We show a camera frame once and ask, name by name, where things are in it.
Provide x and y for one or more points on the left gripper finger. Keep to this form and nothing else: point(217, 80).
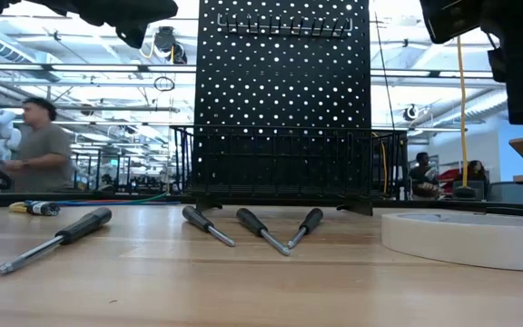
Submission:
point(164, 9)

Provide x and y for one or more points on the white tape roll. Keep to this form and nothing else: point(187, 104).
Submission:
point(470, 245)

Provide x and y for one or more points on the black metal pegboard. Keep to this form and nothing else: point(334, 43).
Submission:
point(284, 91)

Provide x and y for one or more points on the person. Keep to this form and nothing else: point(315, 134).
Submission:
point(422, 177)
point(476, 171)
point(43, 150)

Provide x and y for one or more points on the silver hook rail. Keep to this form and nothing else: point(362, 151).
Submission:
point(284, 31)

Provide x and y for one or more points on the black workstation frame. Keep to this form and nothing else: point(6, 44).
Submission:
point(100, 168)

